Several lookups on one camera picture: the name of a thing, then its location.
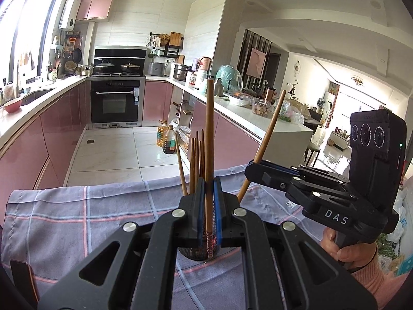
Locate person's right hand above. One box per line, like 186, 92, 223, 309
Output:
319, 226, 378, 270

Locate red-tipped wooden chopstick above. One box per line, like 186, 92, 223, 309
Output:
205, 78, 215, 259
237, 90, 287, 202

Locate black built-in oven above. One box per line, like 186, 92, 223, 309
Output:
90, 78, 144, 125

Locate pink wall picture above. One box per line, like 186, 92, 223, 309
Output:
247, 48, 267, 78

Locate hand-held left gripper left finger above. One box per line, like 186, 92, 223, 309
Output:
37, 177, 207, 310

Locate kitchen window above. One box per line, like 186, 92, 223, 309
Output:
0, 0, 62, 81

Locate white bowl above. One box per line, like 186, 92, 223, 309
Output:
229, 93, 252, 107

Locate black mesh utensil holder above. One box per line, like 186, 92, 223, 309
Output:
176, 200, 221, 262

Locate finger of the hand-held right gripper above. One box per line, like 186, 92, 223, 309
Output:
248, 160, 349, 187
244, 166, 325, 210

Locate crumpled plastic bag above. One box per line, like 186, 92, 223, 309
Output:
171, 118, 191, 151

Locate person's right forearm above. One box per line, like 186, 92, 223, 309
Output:
350, 242, 409, 310

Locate black wall rack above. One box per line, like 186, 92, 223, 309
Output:
149, 32, 184, 59

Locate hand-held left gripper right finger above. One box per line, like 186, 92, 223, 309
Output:
213, 177, 378, 310

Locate pink base cabinets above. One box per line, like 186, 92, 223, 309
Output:
143, 79, 262, 172
0, 77, 91, 217

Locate white water heater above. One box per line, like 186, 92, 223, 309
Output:
59, 0, 81, 29

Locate pink bowl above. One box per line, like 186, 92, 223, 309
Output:
3, 98, 22, 113

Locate black range hood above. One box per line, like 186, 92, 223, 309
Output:
94, 47, 147, 76

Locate bundle of wooden chopsticks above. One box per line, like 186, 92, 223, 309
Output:
174, 128, 207, 197

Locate plastic bag of greens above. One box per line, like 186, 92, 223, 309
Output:
274, 98, 305, 125

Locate clear snack jar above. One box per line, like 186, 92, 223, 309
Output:
252, 98, 271, 117

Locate teal kitchen appliance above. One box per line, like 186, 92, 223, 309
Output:
216, 65, 242, 92

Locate pink wall cabinet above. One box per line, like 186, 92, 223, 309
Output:
76, 0, 117, 21

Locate silver countertop appliance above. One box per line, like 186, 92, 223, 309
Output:
148, 61, 165, 77

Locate stainless steel pot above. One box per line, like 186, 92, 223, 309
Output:
173, 64, 192, 81

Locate white plastic bag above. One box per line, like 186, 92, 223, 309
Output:
385, 197, 409, 243

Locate dark cooking oil bottle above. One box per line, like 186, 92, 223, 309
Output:
162, 124, 176, 154

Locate grey plaid tablecloth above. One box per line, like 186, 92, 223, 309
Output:
2, 165, 326, 310

